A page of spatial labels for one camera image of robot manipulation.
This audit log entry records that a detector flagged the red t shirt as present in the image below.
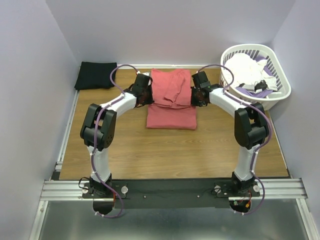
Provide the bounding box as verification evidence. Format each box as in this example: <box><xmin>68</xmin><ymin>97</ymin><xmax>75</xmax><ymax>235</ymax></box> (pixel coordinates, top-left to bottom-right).
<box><xmin>146</xmin><ymin>68</ymin><xmax>197</xmax><ymax>130</ymax></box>

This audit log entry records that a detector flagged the folded black t shirt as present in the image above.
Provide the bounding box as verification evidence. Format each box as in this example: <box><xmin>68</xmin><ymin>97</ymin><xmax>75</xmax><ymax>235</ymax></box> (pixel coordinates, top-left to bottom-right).
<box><xmin>74</xmin><ymin>61</ymin><xmax>117</xmax><ymax>91</ymax></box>

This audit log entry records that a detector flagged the aluminium rail frame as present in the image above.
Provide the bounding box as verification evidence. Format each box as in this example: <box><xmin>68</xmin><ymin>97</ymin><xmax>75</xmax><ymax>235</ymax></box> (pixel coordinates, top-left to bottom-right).
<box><xmin>30</xmin><ymin>178</ymin><xmax>319</xmax><ymax>240</ymax></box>

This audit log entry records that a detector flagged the purple cable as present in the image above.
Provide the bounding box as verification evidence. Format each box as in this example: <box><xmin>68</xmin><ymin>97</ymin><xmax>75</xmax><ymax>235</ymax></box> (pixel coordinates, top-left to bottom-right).
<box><xmin>89</xmin><ymin>64</ymin><xmax>145</xmax><ymax>219</ymax></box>
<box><xmin>197</xmin><ymin>64</ymin><xmax>272</xmax><ymax>216</ymax></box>

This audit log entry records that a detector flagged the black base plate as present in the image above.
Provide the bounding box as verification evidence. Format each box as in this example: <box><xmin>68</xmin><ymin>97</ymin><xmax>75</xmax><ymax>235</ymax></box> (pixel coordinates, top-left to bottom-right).
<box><xmin>78</xmin><ymin>178</ymin><xmax>261</xmax><ymax>214</ymax></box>

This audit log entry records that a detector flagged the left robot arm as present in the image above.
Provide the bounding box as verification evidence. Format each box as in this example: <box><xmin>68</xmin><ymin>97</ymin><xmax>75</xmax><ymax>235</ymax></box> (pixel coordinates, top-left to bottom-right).
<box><xmin>80</xmin><ymin>72</ymin><xmax>154</xmax><ymax>198</ymax></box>

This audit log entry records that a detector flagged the white garment in basket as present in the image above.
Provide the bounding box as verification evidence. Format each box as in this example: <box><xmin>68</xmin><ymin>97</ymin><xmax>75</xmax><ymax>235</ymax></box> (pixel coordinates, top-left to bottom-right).
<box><xmin>223</xmin><ymin>53</ymin><xmax>278</xmax><ymax>94</ymax></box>

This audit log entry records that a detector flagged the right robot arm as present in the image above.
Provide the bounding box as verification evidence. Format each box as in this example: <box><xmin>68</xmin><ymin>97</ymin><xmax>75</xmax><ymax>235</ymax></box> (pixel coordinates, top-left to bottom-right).
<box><xmin>191</xmin><ymin>71</ymin><xmax>270</xmax><ymax>197</ymax></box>

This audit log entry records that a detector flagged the white laundry basket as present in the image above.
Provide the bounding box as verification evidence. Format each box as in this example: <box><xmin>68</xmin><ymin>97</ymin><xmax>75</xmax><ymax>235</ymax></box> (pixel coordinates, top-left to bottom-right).
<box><xmin>219</xmin><ymin>44</ymin><xmax>292</xmax><ymax>111</ymax></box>

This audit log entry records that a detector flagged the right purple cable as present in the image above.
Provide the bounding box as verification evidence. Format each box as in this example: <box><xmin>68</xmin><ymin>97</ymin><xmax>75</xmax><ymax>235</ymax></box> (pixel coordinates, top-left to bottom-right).
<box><xmin>197</xmin><ymin>64</ymin><xmax>272</xmax><ymax>216</ymax></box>

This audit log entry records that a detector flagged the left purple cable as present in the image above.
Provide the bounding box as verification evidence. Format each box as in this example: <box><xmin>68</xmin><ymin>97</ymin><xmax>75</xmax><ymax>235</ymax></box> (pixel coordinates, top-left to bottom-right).
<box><xmin>89</xmin><ymin>64</ymin><xmax>145</xmax><ymax>219</ymax></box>

